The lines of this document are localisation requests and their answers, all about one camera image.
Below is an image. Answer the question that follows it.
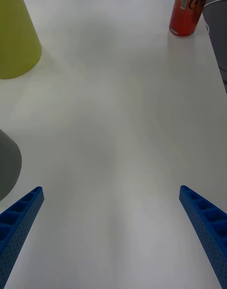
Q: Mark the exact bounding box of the grey plastic bin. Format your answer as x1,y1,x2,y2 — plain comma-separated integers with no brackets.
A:
0,129,22,201

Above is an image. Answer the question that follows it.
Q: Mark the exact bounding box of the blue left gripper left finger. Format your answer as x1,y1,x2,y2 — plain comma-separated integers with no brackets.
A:
0,186,45,289

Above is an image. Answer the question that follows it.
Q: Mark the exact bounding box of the white cable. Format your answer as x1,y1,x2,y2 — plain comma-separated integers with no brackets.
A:
203,0,227,33

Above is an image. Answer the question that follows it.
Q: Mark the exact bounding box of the red drink can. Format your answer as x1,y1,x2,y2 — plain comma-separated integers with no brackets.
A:
169,0,212,37

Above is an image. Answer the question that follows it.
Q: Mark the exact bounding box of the yellow-green plastic bin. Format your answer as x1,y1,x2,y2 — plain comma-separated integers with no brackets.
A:
0,0,43,79

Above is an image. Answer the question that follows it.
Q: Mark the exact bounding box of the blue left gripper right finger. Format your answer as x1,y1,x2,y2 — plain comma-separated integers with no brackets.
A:
179,185,227,289

